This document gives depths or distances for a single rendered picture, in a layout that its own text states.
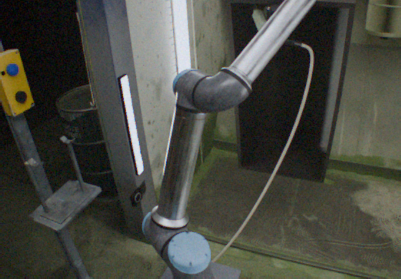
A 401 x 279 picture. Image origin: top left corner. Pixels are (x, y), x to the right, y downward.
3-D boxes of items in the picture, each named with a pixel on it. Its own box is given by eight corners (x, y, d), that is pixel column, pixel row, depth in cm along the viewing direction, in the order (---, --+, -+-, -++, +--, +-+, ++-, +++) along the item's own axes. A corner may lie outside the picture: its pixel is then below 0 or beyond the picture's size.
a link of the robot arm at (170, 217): (157, 266, 116) (194, 74, 92) (137, 239, 128) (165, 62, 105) (189, 255, 125) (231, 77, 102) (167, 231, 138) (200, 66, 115)
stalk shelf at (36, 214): (70, 181, 165) (69, 179, 164) (102, 191, 157) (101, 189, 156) (29, 217, 140) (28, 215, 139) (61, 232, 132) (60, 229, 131)
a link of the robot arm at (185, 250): (187, 299, 106) (182, 271, 97) (163, 268, 118) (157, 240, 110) (220, 277, 114) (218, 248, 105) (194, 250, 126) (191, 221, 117)
